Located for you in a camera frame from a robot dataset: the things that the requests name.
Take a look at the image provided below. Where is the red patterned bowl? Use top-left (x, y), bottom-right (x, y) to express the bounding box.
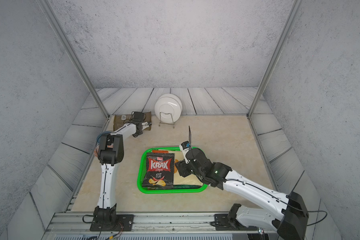
top-left (94, 145), bottom-right (100, 158)

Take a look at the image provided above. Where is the black snack bag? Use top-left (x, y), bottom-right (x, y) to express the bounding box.
top-left (142, 153), bottom-right (175, 190)

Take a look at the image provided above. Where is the green plastic basket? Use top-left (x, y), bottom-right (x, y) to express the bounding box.
top-left (137, 147), bottom-right (208, 194)

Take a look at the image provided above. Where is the metal corner post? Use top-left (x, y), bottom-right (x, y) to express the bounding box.
top-left (247, 0), bottom-right (304, 119)
top-left (37, 0), bottom-right (110, 119)

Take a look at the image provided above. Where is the wire plate stand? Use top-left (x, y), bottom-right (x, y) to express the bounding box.
top-left (159, 112), bottom-right (175, 128)

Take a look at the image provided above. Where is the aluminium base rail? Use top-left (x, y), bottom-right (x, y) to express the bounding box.
top-left (42, 212), bottom-right (282, 240)

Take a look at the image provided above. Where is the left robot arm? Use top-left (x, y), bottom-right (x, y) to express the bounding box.
top-left (90, 120), bottom-right (152, 232)

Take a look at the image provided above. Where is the metal corner post left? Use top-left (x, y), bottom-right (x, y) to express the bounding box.
top-left (37, 0), bottom-right (110, 119)

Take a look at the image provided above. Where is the white plate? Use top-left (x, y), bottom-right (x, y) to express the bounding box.
top-left (155, 94), bottom-right (183, 122)

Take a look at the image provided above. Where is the cassava chips bag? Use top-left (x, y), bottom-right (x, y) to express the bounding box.
top-left (152, 150), bottom-right (203, 188)

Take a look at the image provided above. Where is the green Real chips bag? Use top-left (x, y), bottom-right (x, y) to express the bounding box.
top-left (173, 185), bottom-right (202, 190)

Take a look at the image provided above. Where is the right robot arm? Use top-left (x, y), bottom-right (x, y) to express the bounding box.
top-left (175, 142), bottom-right (309, 240)

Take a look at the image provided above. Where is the metal corner post right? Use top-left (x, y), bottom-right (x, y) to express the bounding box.
top-left (247, 0), bottom-right (304, 119)

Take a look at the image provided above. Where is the olive brown Lerna bag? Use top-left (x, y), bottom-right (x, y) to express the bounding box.
top-left (113, 112), bottom-right (152, 131)

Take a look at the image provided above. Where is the blue bowl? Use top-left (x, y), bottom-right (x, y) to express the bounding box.
top-left (96, 131), bottom-right (110, 144)

